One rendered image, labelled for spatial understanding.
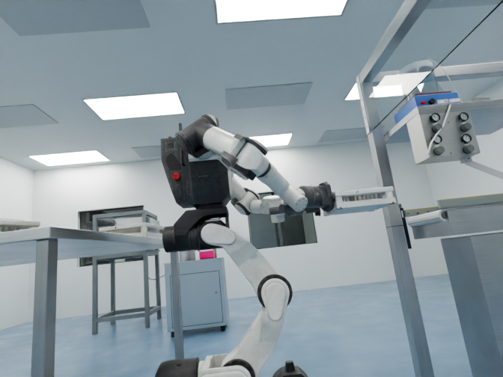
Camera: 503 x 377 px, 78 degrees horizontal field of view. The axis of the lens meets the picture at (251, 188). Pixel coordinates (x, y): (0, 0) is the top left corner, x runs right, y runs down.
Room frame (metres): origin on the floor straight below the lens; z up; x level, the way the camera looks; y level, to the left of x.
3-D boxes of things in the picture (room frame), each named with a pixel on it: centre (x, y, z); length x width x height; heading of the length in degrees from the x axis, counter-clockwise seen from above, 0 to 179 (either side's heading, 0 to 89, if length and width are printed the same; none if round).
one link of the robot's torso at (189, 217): (1.36, 0.26, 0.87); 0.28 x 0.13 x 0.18; 92
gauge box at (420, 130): (1.29, -0.84, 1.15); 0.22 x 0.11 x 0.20; 93
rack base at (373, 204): (1.39, -0.46, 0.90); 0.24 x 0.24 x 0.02; 2
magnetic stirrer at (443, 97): (1.38, -0.86, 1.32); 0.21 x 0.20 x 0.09; 3
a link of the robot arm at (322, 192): (1.27, -0.27, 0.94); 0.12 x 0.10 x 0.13; 124
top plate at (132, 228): (1.64, 0.64, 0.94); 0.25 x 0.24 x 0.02; 174
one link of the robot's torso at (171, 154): (1.37, 0.22, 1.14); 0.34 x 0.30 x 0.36; 2
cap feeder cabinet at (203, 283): (3.74, 0.74, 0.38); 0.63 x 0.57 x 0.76; 93
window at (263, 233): (6.37, -0.53, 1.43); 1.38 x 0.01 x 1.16; 93
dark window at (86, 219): (6.18, 2.83, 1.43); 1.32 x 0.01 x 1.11; 93
